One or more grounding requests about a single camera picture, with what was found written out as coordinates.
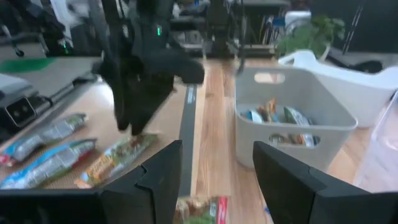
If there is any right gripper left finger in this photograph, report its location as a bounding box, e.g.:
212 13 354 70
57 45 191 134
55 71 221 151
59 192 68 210
101 139 183 224

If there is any green granola bar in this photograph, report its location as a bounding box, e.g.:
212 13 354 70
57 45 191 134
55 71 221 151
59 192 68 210
282 106 313 127
173 195 230 224
73 133 160 189

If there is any translucent mat with dark border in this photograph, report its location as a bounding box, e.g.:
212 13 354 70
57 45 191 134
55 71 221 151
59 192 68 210
0 81 199 197

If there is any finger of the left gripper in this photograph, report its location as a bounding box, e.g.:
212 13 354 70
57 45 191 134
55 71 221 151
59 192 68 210
113 83 134 132
130 85 174 137

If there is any clear plastic container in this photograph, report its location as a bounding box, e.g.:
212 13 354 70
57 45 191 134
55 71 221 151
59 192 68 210
352 91 398 194

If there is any grey plastic bin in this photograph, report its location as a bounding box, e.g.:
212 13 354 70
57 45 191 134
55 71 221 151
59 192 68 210
234 66 359 172

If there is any green potted plant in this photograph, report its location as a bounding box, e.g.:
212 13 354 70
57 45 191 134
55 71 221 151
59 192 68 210
274 14 346 60

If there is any brown granola bar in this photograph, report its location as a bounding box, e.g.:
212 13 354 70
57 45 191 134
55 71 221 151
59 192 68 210
256 97 279 124

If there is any white plastic bin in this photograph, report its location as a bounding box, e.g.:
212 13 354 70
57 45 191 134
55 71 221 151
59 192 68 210
277 49 398 129

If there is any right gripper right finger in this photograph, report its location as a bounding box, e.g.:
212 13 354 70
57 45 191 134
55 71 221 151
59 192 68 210
252 141 371 224

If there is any small grey camera box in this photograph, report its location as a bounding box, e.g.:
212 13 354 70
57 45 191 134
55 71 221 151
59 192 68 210
0 73 52 139

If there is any blue Quaker granola bar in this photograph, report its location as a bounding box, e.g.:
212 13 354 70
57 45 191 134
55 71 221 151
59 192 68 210
244 108 266 124
0 113 89 167
0 138 98 190

